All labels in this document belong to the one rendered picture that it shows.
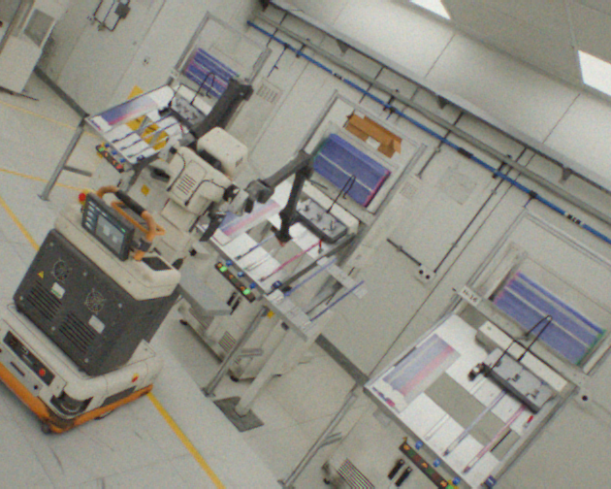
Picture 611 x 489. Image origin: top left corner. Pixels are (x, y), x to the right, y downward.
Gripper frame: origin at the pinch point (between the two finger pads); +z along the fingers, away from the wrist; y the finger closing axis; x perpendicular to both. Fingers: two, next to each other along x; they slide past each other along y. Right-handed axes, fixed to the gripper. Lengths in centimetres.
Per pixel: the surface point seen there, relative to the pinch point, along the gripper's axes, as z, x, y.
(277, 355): 30, 39, -44
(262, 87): -15, -86, 124
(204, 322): 68, 42, 22
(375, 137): -26, -101, 22
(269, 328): 44, 23, -20
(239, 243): 4.1, 17.3, 19.8
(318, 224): -6.4, -25.1, -4.2
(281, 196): 0.8, -29.3, 33.9
